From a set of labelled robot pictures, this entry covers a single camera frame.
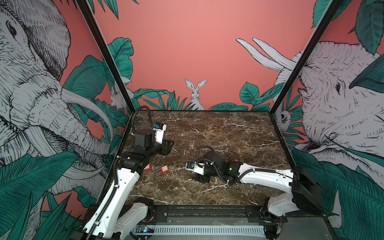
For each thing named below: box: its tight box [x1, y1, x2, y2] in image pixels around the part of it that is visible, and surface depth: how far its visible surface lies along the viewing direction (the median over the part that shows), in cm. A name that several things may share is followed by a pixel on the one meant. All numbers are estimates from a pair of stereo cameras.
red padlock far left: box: [143, 163, 152, 172], surface depth 90 cm
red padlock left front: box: [160, 164, 170, 174], surface depth 90 cm
